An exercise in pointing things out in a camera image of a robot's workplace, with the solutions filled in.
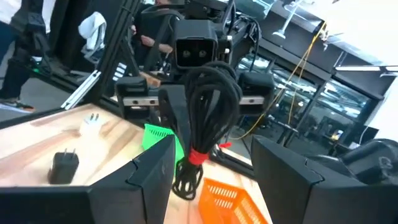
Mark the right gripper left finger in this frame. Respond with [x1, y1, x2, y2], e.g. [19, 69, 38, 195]
[0, 134, 177, 224]

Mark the black aluminium table frame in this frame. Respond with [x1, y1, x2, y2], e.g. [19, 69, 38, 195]
[0, 0, 259, 180]

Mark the green plastic basket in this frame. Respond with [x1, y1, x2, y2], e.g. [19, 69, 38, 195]
[142, 123, 185, 164]

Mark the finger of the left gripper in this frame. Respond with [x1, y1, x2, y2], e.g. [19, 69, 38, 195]
[208, 89, 222, 128]
[157, 84, 191, 153]

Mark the yellow hanging cable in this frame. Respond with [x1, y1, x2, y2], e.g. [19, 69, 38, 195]
[229, 21, 327, 141]

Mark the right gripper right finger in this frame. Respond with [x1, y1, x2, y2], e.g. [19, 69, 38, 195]
[250, 135, 398, 224]

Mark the black cable bundle red tie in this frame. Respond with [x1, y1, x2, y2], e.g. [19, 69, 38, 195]
[171, 60, 244, 202]

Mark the black charger plug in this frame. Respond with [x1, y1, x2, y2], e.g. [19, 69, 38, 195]
[47, 147, 80, 185]

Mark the white hanging cloth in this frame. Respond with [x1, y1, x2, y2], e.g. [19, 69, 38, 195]
[77, 11, 108, 65]

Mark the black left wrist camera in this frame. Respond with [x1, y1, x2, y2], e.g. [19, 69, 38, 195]
[173, 19, 219, 68]

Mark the orange plastic basket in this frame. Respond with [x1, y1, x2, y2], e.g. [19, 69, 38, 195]
[198, 177, 270, 224]

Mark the person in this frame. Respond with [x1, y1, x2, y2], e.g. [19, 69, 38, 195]
[0, 0, 57, 113]
[132, 0, 187, 75]

